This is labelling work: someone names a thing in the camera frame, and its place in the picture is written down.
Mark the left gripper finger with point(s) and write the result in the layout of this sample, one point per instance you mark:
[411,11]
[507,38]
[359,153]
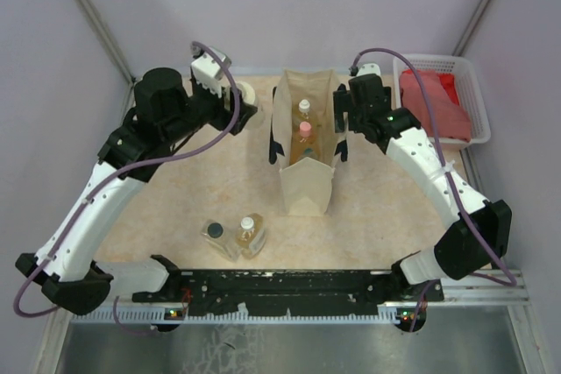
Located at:
[231,95]
[248,119]

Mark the clear jar teal lid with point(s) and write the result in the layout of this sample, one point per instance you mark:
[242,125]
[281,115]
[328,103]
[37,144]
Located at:
[310,153]

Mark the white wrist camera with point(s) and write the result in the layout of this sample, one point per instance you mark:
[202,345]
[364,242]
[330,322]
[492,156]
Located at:
[209,66]
[365,69]

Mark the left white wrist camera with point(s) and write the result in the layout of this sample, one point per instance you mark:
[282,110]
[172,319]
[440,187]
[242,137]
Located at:
[209,66]

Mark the clear bottle black cap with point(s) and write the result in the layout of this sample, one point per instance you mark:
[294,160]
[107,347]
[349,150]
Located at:
[221,239]

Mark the cream cylindrical bottle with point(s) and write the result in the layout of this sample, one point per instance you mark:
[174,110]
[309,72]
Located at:
[250,97]

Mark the yellow liquid bottle white cap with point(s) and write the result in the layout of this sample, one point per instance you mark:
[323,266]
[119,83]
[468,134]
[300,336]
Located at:
[303,111]

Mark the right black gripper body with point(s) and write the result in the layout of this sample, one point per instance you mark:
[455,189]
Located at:
[355,119]

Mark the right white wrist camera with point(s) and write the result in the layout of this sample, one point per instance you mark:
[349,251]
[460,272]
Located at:
[365,69]

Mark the pink cap orange bottle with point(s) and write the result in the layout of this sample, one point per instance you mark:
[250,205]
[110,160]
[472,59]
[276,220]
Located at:
[304,138]

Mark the aluminium rail frame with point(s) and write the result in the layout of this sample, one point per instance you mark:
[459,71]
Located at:
[483,289]

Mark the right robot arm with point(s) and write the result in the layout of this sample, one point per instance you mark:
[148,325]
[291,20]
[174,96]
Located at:
[476,229]

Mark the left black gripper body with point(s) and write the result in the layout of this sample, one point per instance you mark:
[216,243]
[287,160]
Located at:
[202,108]

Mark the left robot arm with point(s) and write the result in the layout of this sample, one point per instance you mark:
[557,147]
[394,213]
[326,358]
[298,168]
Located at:
[64,267]

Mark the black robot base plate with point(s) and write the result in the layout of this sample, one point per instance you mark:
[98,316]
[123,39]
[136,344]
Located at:
[301,295]

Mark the amber bottle white cap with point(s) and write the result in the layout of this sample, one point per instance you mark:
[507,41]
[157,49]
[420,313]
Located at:
[251,235]

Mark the white plastic basket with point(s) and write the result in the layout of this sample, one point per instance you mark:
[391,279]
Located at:
[467,88]

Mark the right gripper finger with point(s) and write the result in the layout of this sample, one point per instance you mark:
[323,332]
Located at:
[339,121]
[342,98]

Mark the pink red cloth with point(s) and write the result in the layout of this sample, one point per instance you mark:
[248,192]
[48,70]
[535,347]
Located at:
[452,120]

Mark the beige canvas bag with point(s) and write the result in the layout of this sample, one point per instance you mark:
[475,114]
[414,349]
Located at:
[306,186]

